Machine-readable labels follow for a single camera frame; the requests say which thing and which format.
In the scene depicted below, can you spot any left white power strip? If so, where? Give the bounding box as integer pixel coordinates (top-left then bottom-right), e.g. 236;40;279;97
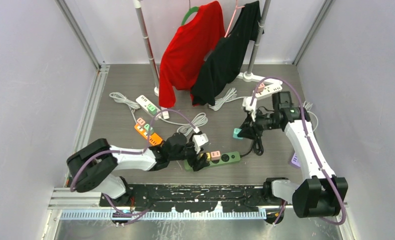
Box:
136;95;161;117

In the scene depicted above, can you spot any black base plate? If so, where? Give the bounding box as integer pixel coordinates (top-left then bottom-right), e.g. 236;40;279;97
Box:
96;183;285;213

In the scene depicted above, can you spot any teal plug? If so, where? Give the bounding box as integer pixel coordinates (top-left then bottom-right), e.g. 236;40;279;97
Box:
232;128;243;140

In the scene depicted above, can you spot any clothes rack left pole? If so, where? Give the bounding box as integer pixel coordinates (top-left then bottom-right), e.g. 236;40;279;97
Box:
132;0;160;97

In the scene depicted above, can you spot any left white strip cord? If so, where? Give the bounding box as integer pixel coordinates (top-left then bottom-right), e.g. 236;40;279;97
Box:
109;92;185;127

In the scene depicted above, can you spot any pink plug on orange strip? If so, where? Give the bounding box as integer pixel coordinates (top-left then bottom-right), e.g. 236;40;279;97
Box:
136;117;146;128

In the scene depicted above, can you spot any purple power strip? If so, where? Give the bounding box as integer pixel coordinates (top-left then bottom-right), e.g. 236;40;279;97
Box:
288;153;301;168

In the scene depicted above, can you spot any purple strip white cord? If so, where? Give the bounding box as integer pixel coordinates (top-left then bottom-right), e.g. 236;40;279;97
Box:
303;100;319;130

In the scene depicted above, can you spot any red shirt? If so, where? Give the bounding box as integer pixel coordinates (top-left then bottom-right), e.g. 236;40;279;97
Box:
158;1;225;108

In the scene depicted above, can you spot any green power strip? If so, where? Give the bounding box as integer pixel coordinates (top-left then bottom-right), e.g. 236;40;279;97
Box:
202;151;241;170

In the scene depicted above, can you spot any clothes rack right pole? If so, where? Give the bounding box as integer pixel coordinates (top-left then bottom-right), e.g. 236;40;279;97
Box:
237;0;271;83

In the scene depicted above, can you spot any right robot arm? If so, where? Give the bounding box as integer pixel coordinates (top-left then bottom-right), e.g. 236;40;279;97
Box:
238;91;348;224

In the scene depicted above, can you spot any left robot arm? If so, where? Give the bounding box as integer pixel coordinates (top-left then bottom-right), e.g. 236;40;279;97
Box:
66;131;209;207

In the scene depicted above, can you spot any clothes rack pole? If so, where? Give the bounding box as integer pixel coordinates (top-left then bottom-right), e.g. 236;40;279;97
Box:
132;0;160;97
237;0;271;83

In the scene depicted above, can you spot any pink hanger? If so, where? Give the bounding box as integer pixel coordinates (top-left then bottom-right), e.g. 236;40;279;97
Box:
224;0;245;38

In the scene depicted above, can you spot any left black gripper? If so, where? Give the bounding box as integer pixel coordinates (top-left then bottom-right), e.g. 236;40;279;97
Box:
169;134;210;171

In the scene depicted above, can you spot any pink plug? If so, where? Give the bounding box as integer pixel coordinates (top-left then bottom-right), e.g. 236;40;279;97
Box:
210;150;221;162
256;83;266;93
136;117;146;128

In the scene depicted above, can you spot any white power strip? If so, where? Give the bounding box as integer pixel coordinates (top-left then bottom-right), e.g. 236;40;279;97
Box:
136;95;161;117
255;83;283;100

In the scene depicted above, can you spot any green hanger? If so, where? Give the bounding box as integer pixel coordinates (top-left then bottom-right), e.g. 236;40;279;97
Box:
181;6;199;26

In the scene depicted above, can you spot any right white strip cord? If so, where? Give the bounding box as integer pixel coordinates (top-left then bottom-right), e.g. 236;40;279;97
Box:
209;87;255;111

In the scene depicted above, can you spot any green strip black cord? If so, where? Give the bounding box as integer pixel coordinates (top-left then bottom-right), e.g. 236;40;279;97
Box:
239;137;265;157

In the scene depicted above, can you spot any black shirt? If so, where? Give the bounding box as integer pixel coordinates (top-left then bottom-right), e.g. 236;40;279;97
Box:
190;0;261;106

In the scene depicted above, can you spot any green plug on white strip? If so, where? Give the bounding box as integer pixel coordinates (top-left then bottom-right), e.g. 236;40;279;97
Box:
146;104;158;116

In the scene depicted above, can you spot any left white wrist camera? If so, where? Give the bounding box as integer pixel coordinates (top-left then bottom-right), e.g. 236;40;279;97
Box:
191;131;210;153

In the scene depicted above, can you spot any pink plug on white strip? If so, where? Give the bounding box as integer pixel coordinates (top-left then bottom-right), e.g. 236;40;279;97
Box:
256;83;266;93

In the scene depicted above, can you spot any right white power strip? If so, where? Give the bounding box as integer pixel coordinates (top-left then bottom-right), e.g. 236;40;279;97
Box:
255;83;283;100

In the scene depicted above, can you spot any orange power strip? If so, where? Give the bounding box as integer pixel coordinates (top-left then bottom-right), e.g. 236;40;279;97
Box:
134;123;163;146

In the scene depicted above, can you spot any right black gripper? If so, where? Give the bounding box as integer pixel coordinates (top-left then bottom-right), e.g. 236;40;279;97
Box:
237;108;281;141

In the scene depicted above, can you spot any orange strip white cord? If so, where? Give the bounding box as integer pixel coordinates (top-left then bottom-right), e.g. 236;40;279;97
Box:
176;112;209;138

